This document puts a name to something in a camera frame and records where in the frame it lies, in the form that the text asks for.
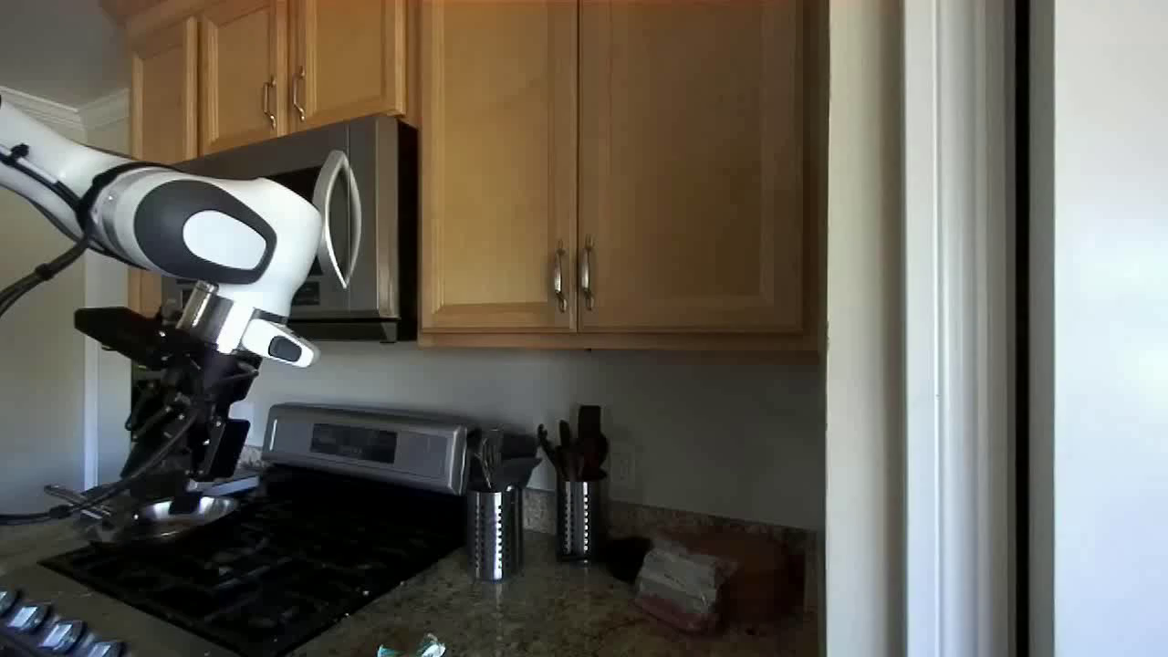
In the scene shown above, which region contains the stainless steel microwave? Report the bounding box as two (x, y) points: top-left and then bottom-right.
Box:
(180, 113), (421, 348)

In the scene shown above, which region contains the pink zip bag with bread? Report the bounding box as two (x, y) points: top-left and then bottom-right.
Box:
(631, 539), (741, 638)

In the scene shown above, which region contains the wooden cupboard door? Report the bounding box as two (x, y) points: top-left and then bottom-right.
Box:
(578, 0), (809, 340)
(417, 0), (586, 340)

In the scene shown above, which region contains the perforated steel utensil holder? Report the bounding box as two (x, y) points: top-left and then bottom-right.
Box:
(558, 473), (615, 567)
(469, 486), (531, 585)

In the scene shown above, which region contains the black and steel stove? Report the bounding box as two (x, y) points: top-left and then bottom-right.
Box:
(0, 401), (482, 657)

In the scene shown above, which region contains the steel cupboard door handle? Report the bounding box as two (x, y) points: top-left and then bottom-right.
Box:
(572, 232), (599, 311)
(547, 242), (572, 314)

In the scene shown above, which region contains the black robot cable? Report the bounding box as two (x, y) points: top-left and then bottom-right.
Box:
(0, 232), (94, 320)

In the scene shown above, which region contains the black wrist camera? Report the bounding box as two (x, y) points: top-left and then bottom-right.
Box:
(72, 307), (185, 370)

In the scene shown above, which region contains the steel frying pan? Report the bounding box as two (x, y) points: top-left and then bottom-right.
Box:
(47, 483), (246, 547)

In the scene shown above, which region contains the white door frame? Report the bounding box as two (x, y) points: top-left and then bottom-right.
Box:
(902, 0), (1019, 657)

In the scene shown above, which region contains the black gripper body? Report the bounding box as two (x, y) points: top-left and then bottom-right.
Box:
(120, 343), (268, 468)

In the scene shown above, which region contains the curved steel microwave handle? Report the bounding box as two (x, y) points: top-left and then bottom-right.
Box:
(309, 146), (364, 292)

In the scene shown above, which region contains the black nylon spatula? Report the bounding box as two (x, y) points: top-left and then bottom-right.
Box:
(469, 427), (497, 497)

